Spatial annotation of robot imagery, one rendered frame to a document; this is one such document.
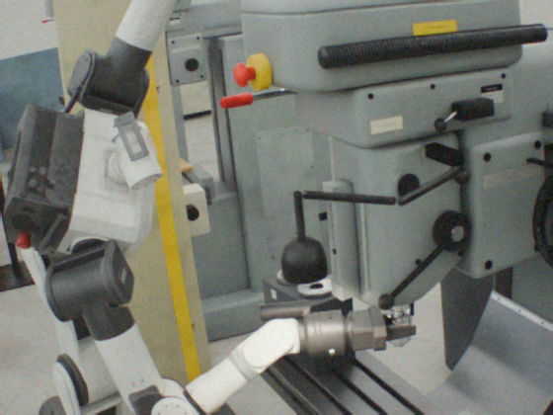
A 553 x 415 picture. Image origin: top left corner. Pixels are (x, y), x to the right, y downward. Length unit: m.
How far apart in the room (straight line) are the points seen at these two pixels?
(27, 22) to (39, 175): 8.80
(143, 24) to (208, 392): 0.73
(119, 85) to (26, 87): 8.68
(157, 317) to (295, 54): 2.20
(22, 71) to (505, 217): 9.12
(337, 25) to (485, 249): 0.51
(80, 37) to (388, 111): 1.85
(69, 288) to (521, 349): 0.99
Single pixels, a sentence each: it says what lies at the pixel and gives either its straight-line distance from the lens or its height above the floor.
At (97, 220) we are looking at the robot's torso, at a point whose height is 1.52.
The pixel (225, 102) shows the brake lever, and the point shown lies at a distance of 1.34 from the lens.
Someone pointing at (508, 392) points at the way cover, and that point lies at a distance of 1.76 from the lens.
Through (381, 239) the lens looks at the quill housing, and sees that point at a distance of 1.34.
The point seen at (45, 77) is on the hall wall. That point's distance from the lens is 10.26.
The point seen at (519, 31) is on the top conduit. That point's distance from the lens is 1.34.
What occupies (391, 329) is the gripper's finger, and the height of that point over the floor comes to 1.25.
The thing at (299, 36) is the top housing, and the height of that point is 1.82.
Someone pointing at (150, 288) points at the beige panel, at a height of 0.71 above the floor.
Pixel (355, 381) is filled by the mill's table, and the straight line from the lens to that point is 1.83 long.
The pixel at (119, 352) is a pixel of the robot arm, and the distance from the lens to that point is 1.43.
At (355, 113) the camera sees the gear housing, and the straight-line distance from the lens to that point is 1.22.
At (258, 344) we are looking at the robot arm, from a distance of 1.46.
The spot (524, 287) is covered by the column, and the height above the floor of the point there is 1.19.
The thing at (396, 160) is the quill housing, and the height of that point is 1.60.
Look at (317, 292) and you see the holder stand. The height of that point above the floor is 1.19.
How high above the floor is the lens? 1.95
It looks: 18 degrees down
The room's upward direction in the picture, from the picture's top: 6 degrees counter-clockwise
